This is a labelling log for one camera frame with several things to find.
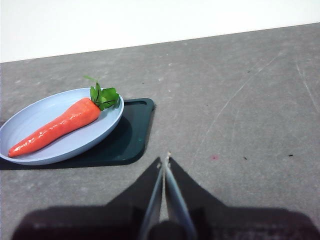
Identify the dark green cutting board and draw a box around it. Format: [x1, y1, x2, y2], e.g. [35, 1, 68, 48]
[0, 97, 156, 171]

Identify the orange carrot with green leaves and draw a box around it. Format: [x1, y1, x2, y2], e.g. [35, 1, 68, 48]
[8, 75, 121, 158]

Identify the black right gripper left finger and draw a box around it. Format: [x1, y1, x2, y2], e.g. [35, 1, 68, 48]
[104, 156, 165, 240]

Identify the light blue round plate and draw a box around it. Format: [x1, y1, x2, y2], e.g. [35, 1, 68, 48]
[0, 87, 125, 166]

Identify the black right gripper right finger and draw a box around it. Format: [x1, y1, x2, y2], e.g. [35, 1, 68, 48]
[163, 157, 228, 240]

